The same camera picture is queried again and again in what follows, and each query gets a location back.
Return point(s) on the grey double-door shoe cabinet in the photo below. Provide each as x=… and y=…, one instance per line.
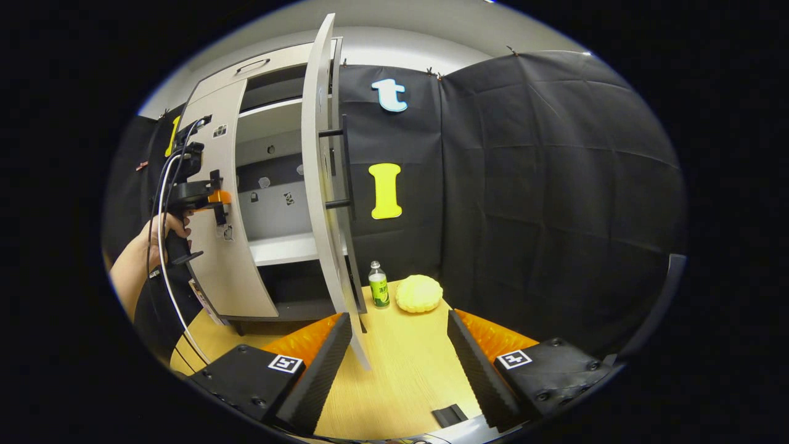
x=271, y=209

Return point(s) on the beige cabinet drawer front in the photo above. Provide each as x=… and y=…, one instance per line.
x=277, y=61

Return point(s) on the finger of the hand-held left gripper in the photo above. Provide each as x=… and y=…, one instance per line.
x=220, y=197

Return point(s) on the cabinet door with camera sticker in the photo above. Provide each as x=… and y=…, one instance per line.
x=240, y=271

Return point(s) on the small black block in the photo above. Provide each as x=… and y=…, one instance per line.
x=449, y=416

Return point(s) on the yellow bumpy round toy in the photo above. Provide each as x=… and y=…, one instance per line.
x=419, y=295

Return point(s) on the black backdrop cloth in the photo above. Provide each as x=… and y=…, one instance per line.
x=555, y=185

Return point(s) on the cabinet door with headphone sticker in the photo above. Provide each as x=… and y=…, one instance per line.
x=314, y=154

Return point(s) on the green label plastic bottle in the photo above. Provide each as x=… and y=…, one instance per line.
x=378, y=293

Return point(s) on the white cabinet shelf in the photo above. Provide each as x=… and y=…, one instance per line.
x=271, y=108
x=283, y=248

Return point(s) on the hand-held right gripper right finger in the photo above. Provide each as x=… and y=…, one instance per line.
x=478, y=376

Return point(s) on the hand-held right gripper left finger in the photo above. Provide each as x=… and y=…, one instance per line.
x=323, y=376

